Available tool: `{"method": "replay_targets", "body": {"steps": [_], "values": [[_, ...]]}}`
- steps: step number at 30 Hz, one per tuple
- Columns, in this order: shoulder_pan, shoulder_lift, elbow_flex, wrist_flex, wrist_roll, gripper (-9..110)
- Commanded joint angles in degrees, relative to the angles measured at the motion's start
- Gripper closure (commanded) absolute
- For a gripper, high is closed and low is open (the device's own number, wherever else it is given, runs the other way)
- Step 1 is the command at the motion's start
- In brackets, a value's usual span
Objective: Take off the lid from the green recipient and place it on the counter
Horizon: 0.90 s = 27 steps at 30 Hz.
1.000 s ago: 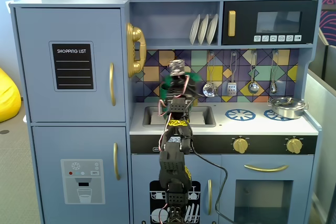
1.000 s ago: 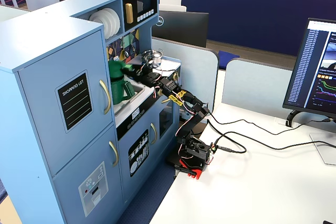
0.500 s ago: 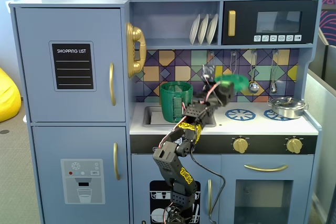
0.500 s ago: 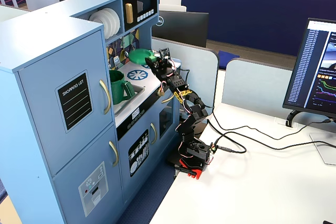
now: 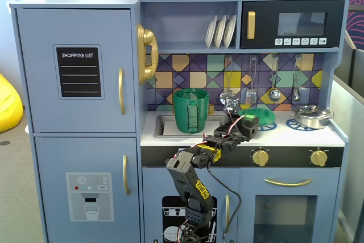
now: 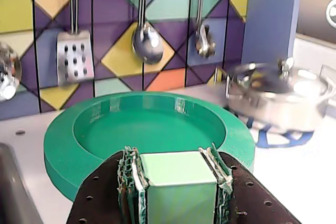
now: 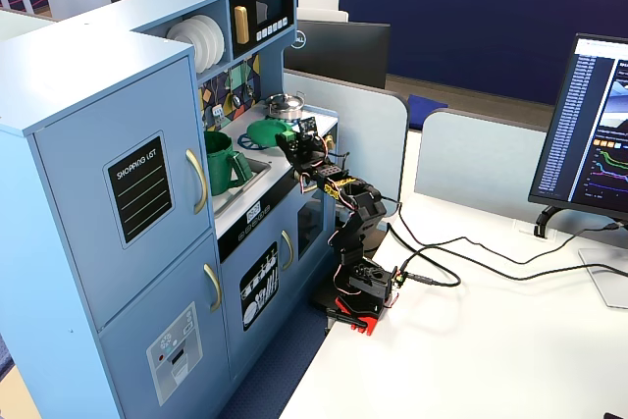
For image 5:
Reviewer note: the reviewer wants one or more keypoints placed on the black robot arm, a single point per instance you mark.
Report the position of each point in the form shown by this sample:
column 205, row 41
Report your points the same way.
column 187, row 177

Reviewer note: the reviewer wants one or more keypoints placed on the small camera circuit board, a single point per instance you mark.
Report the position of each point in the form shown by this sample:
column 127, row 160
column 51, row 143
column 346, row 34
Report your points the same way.
column 231, row 105

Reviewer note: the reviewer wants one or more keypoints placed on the metal slotted spatula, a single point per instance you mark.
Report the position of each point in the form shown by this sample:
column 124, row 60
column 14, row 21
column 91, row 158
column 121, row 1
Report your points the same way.
column 250, row 96

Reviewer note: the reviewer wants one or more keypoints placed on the metal skimmer utensil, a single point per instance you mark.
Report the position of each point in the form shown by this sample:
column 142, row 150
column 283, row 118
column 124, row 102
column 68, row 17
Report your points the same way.
column 224, row 95

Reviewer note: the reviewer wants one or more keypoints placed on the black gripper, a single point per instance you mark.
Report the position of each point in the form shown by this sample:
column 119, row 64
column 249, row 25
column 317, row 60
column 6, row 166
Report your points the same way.
column 248, row 128

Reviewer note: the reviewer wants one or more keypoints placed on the gold toy telephone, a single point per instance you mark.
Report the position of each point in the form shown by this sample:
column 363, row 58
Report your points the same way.
column 146, row 52

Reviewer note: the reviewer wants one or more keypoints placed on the black toy microwave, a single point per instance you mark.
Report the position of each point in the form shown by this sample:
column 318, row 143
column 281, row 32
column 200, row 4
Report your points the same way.
column 264, row 26

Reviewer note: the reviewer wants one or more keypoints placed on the metal ladle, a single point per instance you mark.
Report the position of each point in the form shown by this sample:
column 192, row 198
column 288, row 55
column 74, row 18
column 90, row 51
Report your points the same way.
column 274, row 95

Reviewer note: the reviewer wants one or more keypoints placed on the white toy plate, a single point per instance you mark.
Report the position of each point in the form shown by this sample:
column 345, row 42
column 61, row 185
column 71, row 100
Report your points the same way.
column 220, row 32
column 229, row 31
column 210, row 33

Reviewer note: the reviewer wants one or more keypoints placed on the steel pot with lid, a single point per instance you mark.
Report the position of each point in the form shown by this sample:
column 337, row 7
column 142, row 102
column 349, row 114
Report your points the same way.
column 310, row 117

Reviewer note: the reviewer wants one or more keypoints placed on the green plastic bowl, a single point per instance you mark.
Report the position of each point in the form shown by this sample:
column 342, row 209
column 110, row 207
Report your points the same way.
column 266, row 115

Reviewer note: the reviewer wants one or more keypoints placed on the blue wooden toy kitchen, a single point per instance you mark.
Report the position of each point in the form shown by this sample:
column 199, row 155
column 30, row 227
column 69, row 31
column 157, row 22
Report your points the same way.
column 85, row 146

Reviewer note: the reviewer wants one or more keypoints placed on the metal spoon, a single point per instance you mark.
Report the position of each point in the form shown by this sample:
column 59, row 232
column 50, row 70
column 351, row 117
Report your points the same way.
column 296, row 95

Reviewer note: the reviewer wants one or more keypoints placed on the yellow beanbag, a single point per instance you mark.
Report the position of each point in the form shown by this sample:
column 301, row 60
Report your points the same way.
column 10, row 106

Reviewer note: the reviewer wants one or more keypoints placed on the gold stove knob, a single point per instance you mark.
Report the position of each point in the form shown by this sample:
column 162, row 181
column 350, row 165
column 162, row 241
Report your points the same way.
column 260, row 157
column 318, row 158

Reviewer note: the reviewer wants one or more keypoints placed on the gold toy faucet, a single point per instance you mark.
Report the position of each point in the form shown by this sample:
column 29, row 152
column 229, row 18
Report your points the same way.
column 211, row 109

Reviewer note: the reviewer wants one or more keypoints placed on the green ribbed container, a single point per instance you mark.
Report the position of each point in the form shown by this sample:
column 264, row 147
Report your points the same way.
column 182, row 112

